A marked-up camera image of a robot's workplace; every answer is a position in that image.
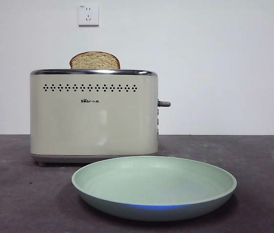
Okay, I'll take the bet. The pale green round plate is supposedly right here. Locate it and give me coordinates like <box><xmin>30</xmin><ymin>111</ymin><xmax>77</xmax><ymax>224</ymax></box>
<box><xmin>71</xmin><ymin>156</ymin><xmax>238</xmax><ymax>222</ymax></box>

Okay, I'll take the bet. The square bread slice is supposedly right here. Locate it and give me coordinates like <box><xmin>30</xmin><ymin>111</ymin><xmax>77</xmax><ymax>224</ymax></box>
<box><xmin>69</xmin><ymin>51</ymin><xmax>121</xmax><ymax>70</ymax></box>

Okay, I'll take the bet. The cream toaster with chrome top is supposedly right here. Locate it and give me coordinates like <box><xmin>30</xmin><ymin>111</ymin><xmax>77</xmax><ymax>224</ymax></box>
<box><xmin>29</xmin><ymin>69</ymin><xmax>171</xmax><ymax>167</ymax></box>

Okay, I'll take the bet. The white wall socket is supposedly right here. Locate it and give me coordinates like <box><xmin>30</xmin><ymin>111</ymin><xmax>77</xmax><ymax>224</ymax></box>
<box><xmin>78</xmin><ymin>4</ymin><xmax>100</xmax><ymax>27</ymax></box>

